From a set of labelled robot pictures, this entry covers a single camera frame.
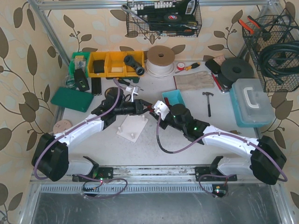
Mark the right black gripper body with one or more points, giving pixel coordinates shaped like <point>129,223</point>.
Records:
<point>162,120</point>

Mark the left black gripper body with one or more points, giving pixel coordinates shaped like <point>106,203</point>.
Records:
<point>138,106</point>

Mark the brown tape roll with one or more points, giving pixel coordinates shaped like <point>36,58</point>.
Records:
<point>111,91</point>

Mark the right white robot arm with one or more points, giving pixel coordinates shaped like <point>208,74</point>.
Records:
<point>261,157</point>

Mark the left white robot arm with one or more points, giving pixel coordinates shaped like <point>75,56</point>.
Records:
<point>53,156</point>

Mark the red springs in tray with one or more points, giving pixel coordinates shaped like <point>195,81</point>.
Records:
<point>166,101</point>

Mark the blue plastic tray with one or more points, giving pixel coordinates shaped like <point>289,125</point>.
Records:
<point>174,97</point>

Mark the small claw hammer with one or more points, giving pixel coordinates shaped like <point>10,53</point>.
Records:
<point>208,94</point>

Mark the black pipe fitting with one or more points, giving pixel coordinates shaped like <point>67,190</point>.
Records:
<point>131,62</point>

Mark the black ribbed bar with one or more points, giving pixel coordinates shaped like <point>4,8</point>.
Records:
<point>96,86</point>

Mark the red white tape roll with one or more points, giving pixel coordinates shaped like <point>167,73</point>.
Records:
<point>180,66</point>

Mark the beige work glove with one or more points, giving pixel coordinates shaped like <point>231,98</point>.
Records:
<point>194,81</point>

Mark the black block in bin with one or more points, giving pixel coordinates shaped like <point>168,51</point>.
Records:
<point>99,66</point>

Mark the yellow parts bin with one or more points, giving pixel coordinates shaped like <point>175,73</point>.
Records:
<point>114,63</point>

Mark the black battery charger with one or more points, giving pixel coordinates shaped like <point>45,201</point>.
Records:
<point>80,80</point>

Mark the green plastic case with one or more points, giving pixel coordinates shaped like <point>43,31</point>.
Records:
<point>72,99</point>

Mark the black sanding block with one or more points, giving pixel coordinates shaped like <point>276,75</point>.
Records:
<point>214,65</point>

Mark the green parts bin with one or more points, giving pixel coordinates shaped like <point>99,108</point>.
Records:
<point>79,60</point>

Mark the round sanding disc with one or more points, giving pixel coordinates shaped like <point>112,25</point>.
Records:
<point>61,126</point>

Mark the translucent teal storage box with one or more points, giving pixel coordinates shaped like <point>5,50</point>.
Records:
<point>251,105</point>

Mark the black rubber disc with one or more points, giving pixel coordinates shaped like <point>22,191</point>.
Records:
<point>234,68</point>

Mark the white peg base plate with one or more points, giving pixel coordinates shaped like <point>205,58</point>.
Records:
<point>132,127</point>

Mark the white cable spool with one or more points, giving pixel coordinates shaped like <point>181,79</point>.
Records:
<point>160,61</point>

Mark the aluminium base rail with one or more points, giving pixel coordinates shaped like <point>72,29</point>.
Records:
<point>143,179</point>

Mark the red handled tool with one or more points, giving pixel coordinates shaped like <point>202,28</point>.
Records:
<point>220,86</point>

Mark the top wire basket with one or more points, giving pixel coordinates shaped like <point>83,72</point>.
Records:
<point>158,18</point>

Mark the wire basket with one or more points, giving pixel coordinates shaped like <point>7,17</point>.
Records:
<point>275,52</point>
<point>158,18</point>

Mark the orange handled pliers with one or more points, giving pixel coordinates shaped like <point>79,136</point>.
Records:
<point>247,27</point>

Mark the right wire basket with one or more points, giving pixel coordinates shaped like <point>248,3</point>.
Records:
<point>275,52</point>

